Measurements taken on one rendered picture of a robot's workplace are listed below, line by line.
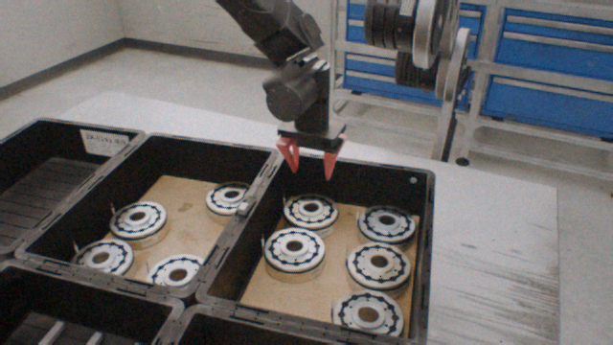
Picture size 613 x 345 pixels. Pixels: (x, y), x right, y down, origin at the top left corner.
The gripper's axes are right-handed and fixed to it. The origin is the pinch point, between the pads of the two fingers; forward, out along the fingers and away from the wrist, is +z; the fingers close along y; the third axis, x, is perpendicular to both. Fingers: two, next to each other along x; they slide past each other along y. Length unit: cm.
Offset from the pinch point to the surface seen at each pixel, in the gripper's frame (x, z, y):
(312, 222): -3.4, 8.8, 1.5
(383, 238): -3.0, 8.7, 14.5
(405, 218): 4.2, 9.0, 16.9
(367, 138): 182, 96, -33
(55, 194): -12, 11, -54
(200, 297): -30.9, 1.5, -3.6
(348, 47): 175, 37, -46
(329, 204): 2.9, 9.0, 2.4
